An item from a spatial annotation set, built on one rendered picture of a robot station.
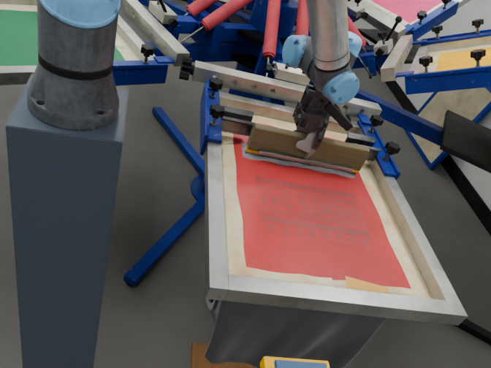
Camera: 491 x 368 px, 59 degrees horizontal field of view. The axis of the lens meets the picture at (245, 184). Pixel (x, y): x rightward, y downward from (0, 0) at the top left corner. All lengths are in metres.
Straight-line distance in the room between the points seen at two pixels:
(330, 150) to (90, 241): 0.71
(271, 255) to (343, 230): 0.24
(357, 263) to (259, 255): 0.25
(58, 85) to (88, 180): 0.18
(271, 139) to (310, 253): 0.36
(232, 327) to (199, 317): 0.87
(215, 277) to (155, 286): 1.21
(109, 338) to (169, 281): 0.38
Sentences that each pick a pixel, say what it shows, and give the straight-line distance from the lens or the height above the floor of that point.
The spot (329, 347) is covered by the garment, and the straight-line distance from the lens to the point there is 1.32.
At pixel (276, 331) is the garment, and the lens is 1.17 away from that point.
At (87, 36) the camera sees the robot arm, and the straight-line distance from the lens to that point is 0.72.
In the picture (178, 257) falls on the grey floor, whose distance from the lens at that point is 2.18.
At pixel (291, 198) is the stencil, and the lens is 1.16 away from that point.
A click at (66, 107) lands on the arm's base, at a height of 1.24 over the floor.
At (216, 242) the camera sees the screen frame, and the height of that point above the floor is 0.99.
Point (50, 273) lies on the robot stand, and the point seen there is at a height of 0.83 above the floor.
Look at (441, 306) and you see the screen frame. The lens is 1.08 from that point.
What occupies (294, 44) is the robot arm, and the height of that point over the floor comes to 1.32.
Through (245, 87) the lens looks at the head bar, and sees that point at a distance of 1.49.
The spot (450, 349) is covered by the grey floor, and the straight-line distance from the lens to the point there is 2.54.
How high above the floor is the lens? 1.65
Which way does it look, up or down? 37 degrees down
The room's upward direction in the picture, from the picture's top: 20 degrees clockwise
